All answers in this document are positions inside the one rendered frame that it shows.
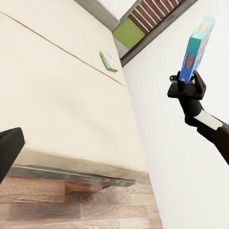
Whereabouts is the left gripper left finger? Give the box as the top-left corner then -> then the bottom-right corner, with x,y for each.
0,127 -> 25,184

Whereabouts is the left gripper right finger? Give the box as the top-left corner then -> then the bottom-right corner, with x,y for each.
214,127 -> 229,165

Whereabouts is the board game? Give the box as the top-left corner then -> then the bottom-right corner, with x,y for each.
100,51 -> 118,72
179,16 -> 216,84

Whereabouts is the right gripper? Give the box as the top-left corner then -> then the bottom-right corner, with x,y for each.
167,70 -> 207,111

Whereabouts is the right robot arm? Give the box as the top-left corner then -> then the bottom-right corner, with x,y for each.
167,70 -> 229,143

